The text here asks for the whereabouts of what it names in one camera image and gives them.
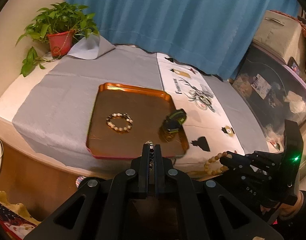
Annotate black white bead bracelet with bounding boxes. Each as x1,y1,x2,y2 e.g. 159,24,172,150
106,112,134,133

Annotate large wooden bead bracelet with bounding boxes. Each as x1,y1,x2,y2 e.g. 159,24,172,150
203,151,233,177

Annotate dark plastic storage box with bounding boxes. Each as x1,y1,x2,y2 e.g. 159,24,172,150
231,42,306,131

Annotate orange metal tray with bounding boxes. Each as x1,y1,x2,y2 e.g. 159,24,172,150
86,82,189,160

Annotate black green smartwatch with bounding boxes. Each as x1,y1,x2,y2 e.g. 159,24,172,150
162,108,187,134

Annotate blue curtain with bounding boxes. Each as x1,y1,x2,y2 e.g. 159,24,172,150
66,0,299,79

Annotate grey printed tablecloth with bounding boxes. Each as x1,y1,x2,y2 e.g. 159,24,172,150
12,36,268,177

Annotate beige fabric storage bag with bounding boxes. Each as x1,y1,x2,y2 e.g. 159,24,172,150
253,10,306,66

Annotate dark bead silver bracelet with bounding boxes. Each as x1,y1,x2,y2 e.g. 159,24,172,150
145,141,155,170

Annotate green potted plant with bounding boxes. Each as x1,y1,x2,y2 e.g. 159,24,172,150
16,2,99,77

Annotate person right hand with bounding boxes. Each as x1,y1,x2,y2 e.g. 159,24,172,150
260,190,306,222

